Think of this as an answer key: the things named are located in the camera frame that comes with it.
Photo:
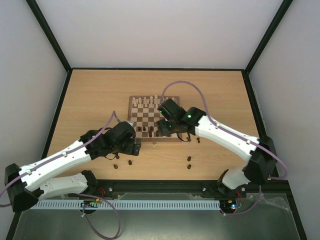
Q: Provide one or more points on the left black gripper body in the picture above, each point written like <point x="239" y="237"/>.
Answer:
<point x="127" y="150"/>

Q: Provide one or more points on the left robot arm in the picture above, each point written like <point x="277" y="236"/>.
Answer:
<point x="27" y="185"/>

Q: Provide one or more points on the white king piece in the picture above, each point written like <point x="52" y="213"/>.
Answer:
<point x="156" y="100"/>

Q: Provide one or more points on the grey slotted cable duct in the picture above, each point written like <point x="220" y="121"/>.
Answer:
<point x="57" y="204"/>

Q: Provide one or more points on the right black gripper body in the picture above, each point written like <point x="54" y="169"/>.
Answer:
<point x="163" y="125"/>

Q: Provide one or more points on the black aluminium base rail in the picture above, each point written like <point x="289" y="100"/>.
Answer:
<point x="204" y="188"/>

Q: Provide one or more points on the wooden chess board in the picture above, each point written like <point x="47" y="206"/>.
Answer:
<point x="146" y="114"/>

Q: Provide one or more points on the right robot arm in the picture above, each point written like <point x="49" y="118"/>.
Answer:
<point x="257" y="153"/>

